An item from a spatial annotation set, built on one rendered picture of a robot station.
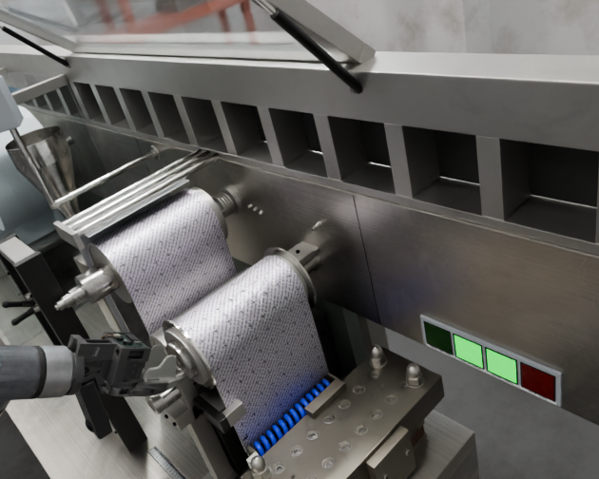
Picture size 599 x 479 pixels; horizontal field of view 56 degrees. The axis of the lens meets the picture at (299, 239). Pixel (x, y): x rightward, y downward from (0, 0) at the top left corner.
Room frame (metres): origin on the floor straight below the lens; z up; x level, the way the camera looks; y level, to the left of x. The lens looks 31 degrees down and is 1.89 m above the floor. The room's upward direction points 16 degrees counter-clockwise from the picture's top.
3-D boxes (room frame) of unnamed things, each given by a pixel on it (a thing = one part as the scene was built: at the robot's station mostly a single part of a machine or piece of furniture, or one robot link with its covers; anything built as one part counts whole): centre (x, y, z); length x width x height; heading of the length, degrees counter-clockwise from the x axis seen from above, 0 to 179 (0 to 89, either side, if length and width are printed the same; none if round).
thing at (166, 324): (0.79, 0.25, 1.25); 0.15 x 0.01 x 0.15; 35
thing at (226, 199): (1.16, 0.15, 1.33); 0.07 x 0.07 x 0.07; 35
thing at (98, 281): (0.98, 0.41, 1.33); 0.06 x 0.06 x 0.06; 35
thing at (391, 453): (0.67, -0.05, 0.96); 0.10 x 0.03 x 0.11; 125
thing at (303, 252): (0.96, 0.00, 1.28); 0.06 x 0.05 x 0.02; 125
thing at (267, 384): (0.81, 0.11, 1.11); 0.23 x 0.01 x 0.18; 125
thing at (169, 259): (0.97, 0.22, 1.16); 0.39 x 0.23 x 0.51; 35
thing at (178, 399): (0.79, 0.30, 1.05); 0.06 x 0.05 x 0.31; 125
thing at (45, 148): (1.44, 0.58, 1.50); 0.14 x 0.14 x 0.06
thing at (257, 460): (0.68, 0.18, 1.05); 0.04 x 0.04 x 0.04
